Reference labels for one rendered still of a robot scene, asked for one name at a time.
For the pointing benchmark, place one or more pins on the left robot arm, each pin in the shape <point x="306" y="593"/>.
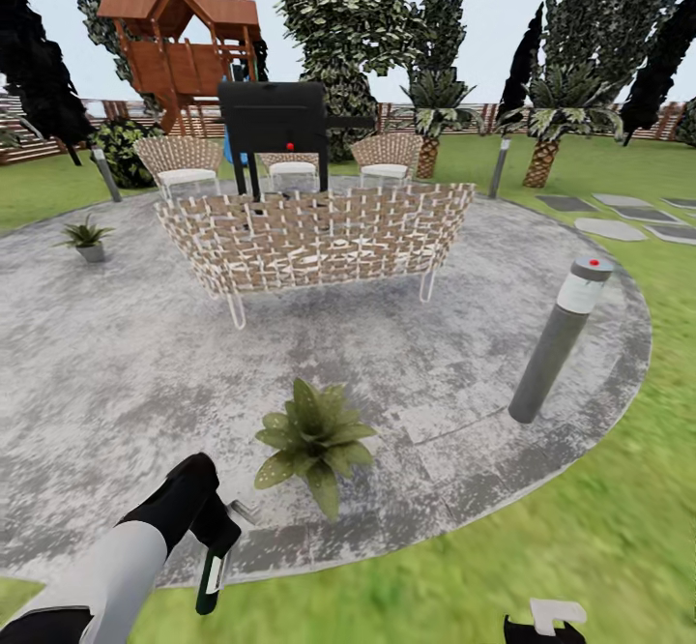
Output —
<point x="98" y="601"/>

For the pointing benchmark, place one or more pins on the insectifuge atomizer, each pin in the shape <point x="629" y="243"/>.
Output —
<point x="208" y="590"/>

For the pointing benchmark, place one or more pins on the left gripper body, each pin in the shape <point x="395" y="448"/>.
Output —
<point x="219" y="532"/>

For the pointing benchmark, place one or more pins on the garden chair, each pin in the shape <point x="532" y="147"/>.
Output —
<point x="178" y="160"/>
<point x="392" y="155"/>
<point x="290" y="164"/>
<point x="382" y="239"/>

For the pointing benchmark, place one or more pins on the charcoal grill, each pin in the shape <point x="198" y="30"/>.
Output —
<point x="276" y="118"/>

